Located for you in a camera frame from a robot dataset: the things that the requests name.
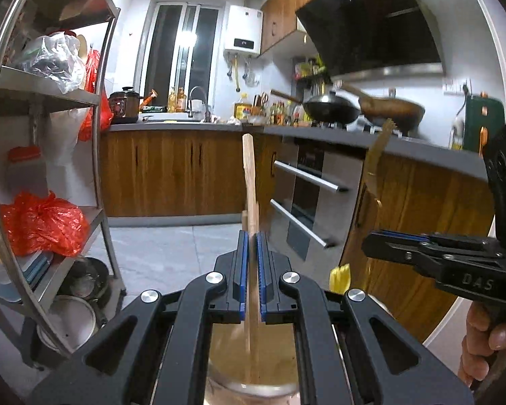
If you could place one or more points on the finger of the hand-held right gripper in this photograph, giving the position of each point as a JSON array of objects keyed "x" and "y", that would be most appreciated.
[
  {"x": 405, "y": 235},
  {"x": 409, "y": 253}
]

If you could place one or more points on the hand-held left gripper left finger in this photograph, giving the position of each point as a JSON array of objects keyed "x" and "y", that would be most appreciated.
[{"x": 244, "y": 274}]

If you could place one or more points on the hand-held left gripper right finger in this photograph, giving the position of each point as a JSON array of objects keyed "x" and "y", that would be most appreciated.
[{"x": 261, "y": 274}]

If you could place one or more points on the green utensil with yellow tip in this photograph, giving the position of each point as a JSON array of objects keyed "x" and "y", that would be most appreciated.
[
  {"x": 335, "y": 280},
  {"x": 345, "y": 278}
]

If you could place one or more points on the person's right hand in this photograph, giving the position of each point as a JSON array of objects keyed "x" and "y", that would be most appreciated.
[{"x": 474, "y": 337}]

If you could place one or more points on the built-in oven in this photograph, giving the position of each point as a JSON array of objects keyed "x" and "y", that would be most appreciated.
[{"x": 312, "y": 185}]

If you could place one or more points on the brass frying pan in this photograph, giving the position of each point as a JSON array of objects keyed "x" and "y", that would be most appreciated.
[{"x": 396, "y": 112}]

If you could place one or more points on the wooden lower cabinets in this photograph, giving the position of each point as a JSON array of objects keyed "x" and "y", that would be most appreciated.
[{"x": 164, "y": 173}]

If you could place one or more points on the black wok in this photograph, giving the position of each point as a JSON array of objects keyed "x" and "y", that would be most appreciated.
[{"x": 331, "y": 107}]

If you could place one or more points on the metal pot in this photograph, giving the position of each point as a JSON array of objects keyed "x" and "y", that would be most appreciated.
[
  {"x": 86, "y": 280},
  {"x": 67, "y": 325}
]

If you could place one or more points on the yellow oil bottle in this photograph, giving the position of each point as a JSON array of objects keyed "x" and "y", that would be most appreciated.
[{"x": 241, "y": 109}]

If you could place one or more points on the metal faucet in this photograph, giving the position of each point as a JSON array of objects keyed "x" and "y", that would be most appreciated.
[{"x": 198, "y": 101}]

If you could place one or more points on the dark red rice cooker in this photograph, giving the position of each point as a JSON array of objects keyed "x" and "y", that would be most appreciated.
[{"x": 124, "y": 107}]

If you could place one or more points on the large red plastic bag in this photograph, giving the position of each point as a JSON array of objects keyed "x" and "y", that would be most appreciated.
[{"x": 42, "y": 223}]

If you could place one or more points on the black range hood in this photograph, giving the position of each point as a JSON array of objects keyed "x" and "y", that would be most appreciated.
[{"x": 362, "y": 21}]

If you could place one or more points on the small red plastic bag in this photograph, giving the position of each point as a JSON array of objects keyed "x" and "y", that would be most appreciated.
[{"x": 95, "y": 109}]

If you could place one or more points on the white plastic bag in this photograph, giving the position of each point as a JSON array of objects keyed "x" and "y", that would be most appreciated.
[{"x": 67, "y": 135}]

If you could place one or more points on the window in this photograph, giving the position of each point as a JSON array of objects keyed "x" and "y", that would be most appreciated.
[{"x": 164, "y": 55}]

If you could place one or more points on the white water heater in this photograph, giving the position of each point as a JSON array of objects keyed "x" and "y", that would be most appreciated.
[{"x": 242, "y": 29}]

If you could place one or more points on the wooden upper cabinet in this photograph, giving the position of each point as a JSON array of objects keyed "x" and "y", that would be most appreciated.
[{"x": 282, "y": 12}]

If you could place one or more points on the metal shelf rack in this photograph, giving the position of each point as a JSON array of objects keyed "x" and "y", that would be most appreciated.
[{"x": 46, "y": 95}]

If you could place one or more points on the clear plastic bag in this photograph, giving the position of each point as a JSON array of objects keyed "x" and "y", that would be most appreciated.
[{"x": 55, "y": 61}]

